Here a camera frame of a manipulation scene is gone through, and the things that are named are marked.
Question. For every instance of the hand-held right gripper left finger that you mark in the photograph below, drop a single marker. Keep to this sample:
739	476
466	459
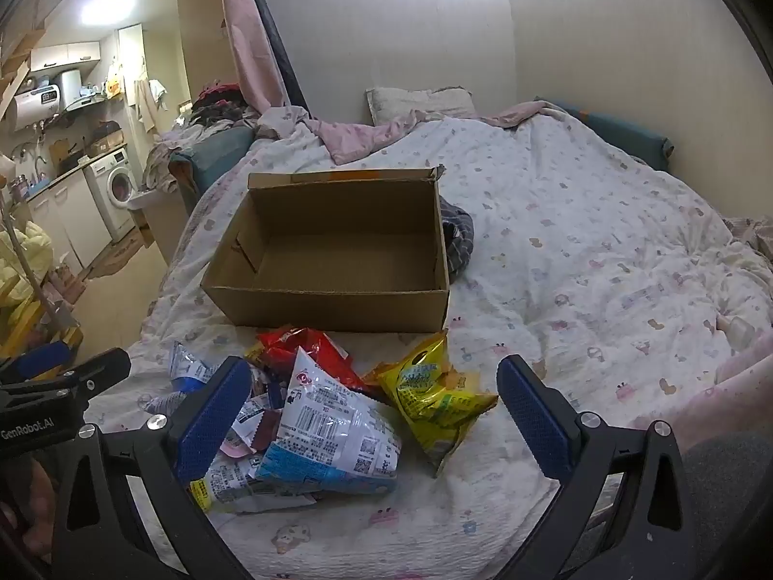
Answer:
208	423

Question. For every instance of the red snack packet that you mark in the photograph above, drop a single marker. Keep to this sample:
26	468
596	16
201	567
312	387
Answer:
308	344

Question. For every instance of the white pillow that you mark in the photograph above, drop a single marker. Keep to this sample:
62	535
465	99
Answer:
416	102

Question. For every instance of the pink blanket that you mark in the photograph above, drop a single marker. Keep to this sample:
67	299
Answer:
356	139

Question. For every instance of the white washing machine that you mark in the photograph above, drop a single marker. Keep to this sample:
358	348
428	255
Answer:
115	187

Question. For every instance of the brown cardboard box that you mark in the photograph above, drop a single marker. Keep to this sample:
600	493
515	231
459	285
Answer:
338	308

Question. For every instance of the wooden slatted rail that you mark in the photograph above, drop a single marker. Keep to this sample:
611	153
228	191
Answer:
30	329

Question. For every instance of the person's grey clothing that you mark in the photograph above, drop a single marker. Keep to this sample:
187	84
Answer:
731	483

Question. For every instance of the pale yellow jacket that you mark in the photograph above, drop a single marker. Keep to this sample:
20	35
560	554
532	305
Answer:
24	254

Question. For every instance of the dark plaid cloth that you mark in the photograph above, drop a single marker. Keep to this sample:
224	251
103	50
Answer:
456	235

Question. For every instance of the hanging towel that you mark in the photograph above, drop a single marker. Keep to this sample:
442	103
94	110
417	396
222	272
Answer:
148	100

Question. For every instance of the white yellow-cornered snack packet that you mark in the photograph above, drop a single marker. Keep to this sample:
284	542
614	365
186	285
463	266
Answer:
232	483

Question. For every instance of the teal cushion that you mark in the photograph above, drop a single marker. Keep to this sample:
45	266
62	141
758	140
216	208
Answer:
211	157

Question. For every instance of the small pink snack packet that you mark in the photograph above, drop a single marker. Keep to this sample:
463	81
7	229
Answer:
237	446

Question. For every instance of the white water heater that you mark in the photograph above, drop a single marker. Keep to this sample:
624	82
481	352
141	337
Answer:
42	100

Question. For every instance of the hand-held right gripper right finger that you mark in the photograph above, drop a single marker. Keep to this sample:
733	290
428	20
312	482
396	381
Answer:
534	423

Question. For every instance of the white printed quilt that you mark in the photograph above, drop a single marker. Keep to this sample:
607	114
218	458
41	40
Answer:
574	241

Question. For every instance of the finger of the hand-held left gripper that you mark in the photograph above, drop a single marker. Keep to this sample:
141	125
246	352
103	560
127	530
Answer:
99	367
36	359

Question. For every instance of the yellow snack packet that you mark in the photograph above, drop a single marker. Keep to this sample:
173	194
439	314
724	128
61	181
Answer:
435	405

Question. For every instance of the small brown-white snack packet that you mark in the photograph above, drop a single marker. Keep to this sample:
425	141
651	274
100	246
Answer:
266	423

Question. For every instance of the white light-blue snack packet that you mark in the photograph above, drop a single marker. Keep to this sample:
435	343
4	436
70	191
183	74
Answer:
326	423

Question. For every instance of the white wall cabinets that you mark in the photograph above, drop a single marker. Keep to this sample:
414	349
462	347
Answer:
66	55

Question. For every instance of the blue headboard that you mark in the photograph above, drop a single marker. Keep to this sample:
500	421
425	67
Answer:
628	136

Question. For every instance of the patterned floor mat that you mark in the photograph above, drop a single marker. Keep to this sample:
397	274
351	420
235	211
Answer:
118	257

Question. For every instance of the ceiling light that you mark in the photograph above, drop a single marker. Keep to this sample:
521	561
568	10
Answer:
99	12

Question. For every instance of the pink curtain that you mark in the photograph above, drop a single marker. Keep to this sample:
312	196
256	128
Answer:
247	42

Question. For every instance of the pile of clothes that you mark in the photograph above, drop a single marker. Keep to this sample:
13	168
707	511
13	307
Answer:
211	110

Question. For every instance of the wooden staircase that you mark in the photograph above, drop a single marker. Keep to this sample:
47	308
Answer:
15	78

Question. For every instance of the white base cabinets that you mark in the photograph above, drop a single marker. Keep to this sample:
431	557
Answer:
66	217

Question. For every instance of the silver white snack packet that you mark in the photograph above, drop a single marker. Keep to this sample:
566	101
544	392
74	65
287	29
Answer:
158	402

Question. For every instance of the person's left hand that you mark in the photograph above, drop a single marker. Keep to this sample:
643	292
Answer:
33	495

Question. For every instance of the metal drying rack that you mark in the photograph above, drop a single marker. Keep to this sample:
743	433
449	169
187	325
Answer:
36	272

